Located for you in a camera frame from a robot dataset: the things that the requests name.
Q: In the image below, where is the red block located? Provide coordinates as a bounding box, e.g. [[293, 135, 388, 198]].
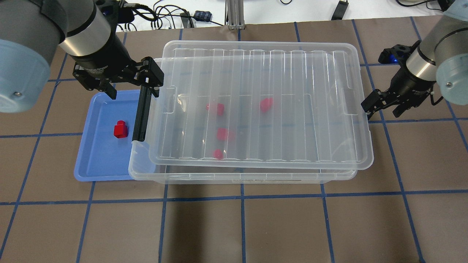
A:
[[216, 128, 235, 141], [113, 120, 128, 139], [205, 103, 224, 116], [212, 149, 224, 160], [260, 97, 274, 113]]

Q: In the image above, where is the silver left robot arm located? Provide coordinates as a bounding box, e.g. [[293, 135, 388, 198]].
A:
[[0, 0, 164, 113]]

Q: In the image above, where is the black power adapter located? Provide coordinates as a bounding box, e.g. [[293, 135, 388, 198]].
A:
[[331, 0, 349, 20]]

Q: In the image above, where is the blue plastic tray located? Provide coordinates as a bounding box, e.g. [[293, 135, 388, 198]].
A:
[[74, 89, 139, 182]]

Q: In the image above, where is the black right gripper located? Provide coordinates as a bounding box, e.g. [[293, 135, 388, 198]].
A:
[[361, 66, 434, 118]]

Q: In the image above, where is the black box latch handle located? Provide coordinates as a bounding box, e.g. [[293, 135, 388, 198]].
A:
[[132, 86, 152, 142]]

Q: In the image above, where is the clear plastic storage box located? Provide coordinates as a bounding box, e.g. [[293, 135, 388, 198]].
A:
[[128, 57, 366, 184]]

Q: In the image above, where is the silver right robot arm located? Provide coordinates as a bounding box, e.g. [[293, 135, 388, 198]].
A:
[[361, 0, 468, 118]]

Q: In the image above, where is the clear plastic box lid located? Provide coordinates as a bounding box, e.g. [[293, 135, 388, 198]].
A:
[[146, 41, 374, 171]]

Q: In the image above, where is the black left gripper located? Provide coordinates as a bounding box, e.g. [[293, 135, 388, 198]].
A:
[[72, 57, 164, 100]]

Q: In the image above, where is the aluminium frame post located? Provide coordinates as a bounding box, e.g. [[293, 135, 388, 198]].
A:
[[224, 0, 245, 30]]

